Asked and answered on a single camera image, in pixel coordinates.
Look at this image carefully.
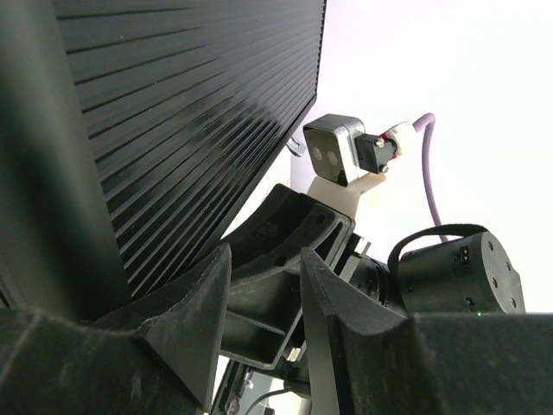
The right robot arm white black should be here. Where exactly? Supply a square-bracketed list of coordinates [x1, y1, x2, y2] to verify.
[213, 185, 528, 414]

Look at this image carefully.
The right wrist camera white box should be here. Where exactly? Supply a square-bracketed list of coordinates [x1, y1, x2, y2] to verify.
[302, 114, 416, 219]

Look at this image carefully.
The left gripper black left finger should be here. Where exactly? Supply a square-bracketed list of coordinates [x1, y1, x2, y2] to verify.
[93, 243, 232, 409]

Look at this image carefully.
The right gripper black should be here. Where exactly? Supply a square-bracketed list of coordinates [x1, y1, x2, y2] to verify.
[212, 184, 389, 414]

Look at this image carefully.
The black poker chip case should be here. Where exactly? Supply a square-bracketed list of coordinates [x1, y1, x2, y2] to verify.
[1, 1, 326, 322]

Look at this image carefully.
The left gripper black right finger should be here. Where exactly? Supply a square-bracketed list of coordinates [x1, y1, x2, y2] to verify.
[301, 248, 406, 414]

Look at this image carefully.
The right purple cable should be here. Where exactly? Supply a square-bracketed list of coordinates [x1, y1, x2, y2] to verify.
[416, 112, 450, 243]

